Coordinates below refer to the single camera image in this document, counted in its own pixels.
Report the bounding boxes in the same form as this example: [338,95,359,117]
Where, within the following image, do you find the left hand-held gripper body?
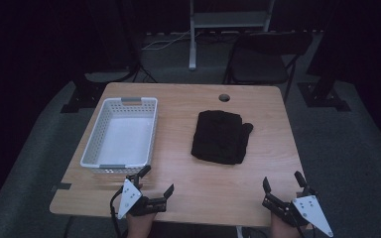
[117,178,168,220]

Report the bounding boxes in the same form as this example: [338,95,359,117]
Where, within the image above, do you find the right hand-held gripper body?
[261,189,334,238]

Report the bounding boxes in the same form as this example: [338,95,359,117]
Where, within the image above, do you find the white plastic basket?
[79,96,159,175]

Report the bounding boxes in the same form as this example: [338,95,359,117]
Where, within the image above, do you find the black cloth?
[190,109,255,166]

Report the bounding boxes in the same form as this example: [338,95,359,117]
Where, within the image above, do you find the person's left hand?
[125,212,157,238]

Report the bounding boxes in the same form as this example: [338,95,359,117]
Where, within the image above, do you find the person's right hand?
[270,211,301,238]

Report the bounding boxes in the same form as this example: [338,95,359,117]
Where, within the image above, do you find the grey tape piece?
[51,181,72,192]

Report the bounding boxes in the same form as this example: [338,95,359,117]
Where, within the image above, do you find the black stand with base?
[297,0,352,113]
[61,0,141,114]

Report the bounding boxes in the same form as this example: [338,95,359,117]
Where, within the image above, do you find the black folding chair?
[222,31,314,102]

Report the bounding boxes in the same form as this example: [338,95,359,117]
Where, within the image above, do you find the grey metal stand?
[189,0,276,71]

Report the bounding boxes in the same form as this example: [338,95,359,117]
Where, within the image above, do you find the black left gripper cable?
[109,188,127,238]

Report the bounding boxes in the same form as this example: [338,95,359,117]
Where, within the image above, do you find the white floor cable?
[141,30,202,52]

